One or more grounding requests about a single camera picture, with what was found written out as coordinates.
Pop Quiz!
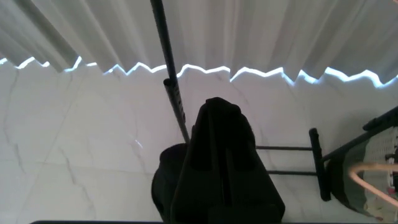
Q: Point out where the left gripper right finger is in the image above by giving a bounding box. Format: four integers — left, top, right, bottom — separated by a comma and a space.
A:
229, 124, 285, 223

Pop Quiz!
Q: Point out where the black garment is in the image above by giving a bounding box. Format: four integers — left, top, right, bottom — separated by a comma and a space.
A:
151, 96, 259, 222

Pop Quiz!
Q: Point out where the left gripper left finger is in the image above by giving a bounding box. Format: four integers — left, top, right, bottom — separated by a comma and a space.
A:
170, 124, 229, 223

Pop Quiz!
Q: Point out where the black clothes rack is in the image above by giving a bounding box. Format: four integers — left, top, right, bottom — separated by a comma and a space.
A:
150, 0, 398, 202

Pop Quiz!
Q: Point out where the white curtain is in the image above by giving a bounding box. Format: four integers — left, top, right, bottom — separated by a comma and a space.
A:
0, 0, 398, 90

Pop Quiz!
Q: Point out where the white laundry basket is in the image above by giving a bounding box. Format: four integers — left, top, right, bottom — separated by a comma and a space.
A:
326, 124, 398, 222

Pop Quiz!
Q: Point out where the pink clothes hanger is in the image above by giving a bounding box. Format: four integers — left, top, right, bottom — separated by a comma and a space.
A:
348, 161, 398, 208

